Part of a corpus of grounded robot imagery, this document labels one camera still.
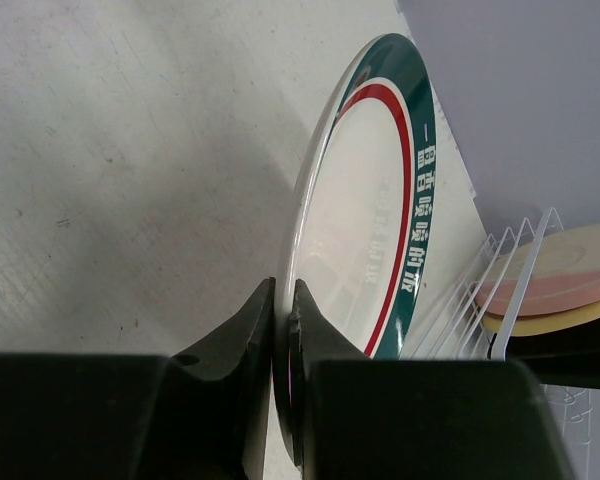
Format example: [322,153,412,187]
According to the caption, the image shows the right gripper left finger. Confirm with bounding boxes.
[0,279,275,479]

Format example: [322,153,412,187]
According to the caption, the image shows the pink cream round plate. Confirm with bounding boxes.
[476,224,600,316]

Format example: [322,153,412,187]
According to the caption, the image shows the cream floral square plate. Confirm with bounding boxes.
[506,318,600,389]

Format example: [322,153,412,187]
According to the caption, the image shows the white wire dish rack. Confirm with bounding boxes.
[402,207,594,451]

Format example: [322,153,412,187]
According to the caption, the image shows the green rimmed white plate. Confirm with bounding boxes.
[273,33,436,464]

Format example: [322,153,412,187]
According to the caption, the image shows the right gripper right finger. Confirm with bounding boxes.
[289,282,575,479]

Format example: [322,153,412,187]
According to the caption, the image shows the yellow cream round plate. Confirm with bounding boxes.
[511,301,600,337]

